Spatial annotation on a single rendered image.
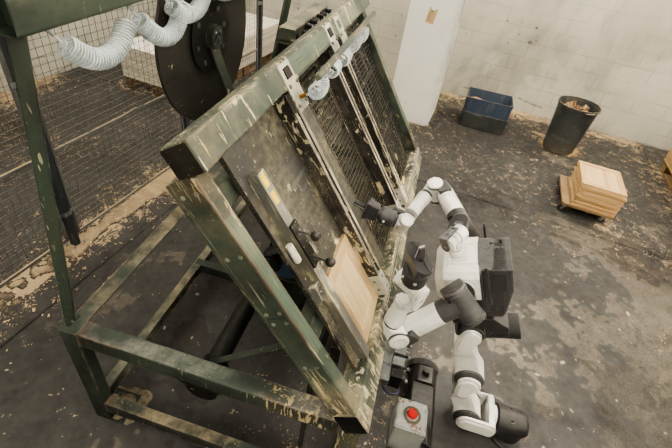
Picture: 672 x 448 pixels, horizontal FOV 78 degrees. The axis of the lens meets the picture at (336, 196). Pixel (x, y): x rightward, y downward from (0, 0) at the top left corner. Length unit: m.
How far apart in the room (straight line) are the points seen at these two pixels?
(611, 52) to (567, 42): 0.57
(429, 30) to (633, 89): 3.11
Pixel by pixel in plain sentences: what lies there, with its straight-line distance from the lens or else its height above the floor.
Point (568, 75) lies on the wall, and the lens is 7.00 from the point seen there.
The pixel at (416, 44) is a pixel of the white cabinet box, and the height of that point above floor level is 1.01.
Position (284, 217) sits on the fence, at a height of 1.55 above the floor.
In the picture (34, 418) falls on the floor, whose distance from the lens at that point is 3.02.
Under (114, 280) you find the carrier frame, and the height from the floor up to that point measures 0.79.
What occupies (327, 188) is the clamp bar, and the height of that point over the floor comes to 1.45.
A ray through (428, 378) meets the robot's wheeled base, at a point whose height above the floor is 0.21.
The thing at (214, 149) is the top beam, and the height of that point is 1.89.
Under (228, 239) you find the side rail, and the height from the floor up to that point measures 1.64.
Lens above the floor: 2.50
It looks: 37 degrees down
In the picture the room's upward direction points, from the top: 9 degrees clockwise
